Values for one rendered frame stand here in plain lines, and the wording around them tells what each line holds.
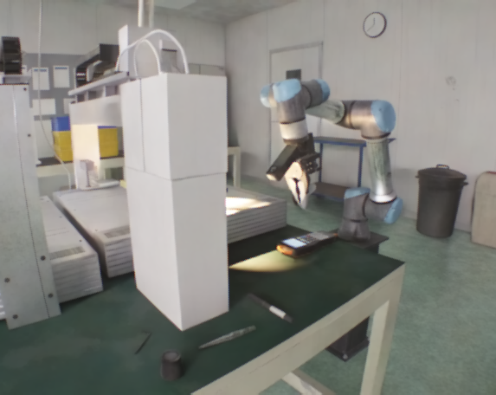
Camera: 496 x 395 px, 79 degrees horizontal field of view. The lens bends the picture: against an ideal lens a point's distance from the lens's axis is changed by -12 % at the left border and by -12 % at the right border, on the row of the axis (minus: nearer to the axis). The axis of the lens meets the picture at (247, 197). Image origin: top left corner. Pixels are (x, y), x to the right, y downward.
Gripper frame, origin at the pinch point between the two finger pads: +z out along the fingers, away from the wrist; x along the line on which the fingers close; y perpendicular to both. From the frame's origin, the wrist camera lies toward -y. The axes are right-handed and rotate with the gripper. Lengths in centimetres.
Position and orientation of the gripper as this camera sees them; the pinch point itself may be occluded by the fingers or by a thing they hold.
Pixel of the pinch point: (302, 204)
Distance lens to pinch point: 102.4
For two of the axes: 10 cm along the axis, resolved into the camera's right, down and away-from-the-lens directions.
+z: 2.1, 9.0, 3.8
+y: 7.9, -3.8, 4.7
